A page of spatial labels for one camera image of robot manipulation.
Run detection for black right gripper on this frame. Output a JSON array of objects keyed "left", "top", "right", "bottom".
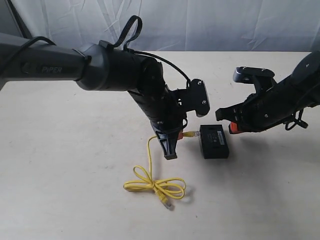
[{"left": 215, "top": 77, "right": 308, "bottom": 135}]

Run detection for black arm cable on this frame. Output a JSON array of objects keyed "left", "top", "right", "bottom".
[
  {"left": 0, "top": 15, "right": 193, "bottom": 86},
  {"left": 284, "top": 84, "right": 320, "bottom": 131}
]

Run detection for yellow ethernet cable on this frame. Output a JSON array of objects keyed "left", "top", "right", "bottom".
[{"left": 123, "top": 129, "right": 202, "bottom": 211}]

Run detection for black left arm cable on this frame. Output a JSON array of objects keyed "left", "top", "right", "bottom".
[{"left": 0, "top": 15, "right": 193, "bottom": 86}]

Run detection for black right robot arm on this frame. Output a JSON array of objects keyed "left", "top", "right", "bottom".
[{"left": 215, "top": 51, "right": 320, "bottom": 134}]

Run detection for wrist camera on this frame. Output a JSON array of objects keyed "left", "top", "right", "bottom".
[
  {"left": 233, "top": 66, "right": 277, "bottom": 94},
  {"left": 173, "top": 78, "right": 210, "bottom": 118}
]

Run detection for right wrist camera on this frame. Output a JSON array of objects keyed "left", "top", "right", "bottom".
[{"left": 233, "top": 66, "right": 277, "bottom": 94}]

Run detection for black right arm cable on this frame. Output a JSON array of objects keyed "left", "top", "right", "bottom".
[{"left": 284, "top": 84, "right": 320, "bottom": 131}]

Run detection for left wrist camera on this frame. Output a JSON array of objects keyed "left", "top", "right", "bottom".
[{"left": 173, "top": 78, "right": 210, "bottom": 118}]

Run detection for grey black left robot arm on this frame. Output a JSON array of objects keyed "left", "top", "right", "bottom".
[{"left": 0, "top": 33, "right": 187, "bottom": 160}]

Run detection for black network switch box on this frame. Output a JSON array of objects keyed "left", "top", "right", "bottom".
[{"left": 199, "top": 124, "right": 230, "bottom": 159}]

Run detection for black light stand pole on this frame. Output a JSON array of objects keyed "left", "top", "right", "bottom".
[{"left": 5, "top": 0, "right": 33, "bottom": 39}]

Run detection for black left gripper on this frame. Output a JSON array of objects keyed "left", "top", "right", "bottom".
[{"left": 128, "top": 82, "right": 187, "bottom": 160}]

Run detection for white wrinkled backdrop curtain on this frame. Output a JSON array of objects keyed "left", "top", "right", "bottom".
[{"left": 13, "top": 0, "right": 320, "bottom": 52}]

